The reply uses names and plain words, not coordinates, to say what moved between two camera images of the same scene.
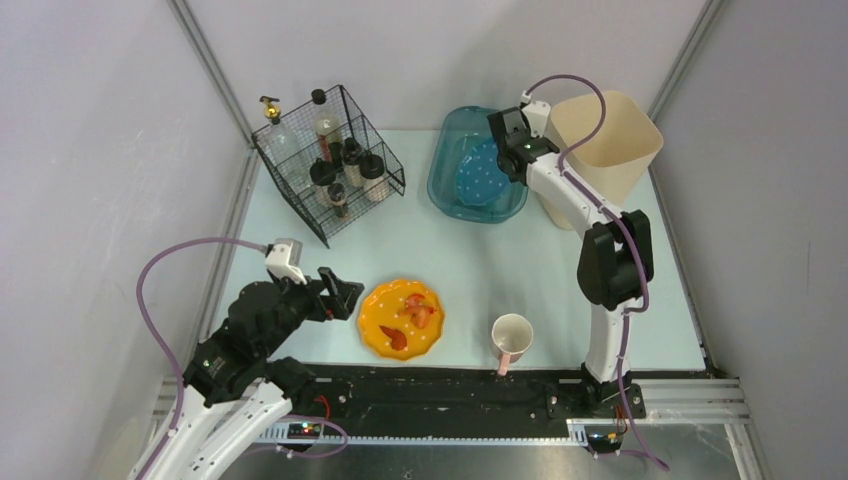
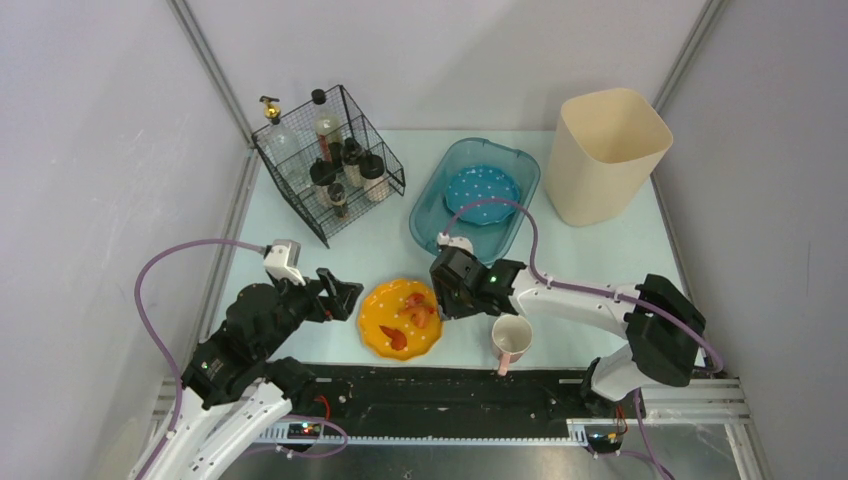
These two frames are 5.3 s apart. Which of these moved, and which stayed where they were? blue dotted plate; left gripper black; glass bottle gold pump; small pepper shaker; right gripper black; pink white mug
Moved: blue dotted plate; right gripper black
Stayed: pink white mug; left gripper black; small pepper shaker; glass bottle gold pump
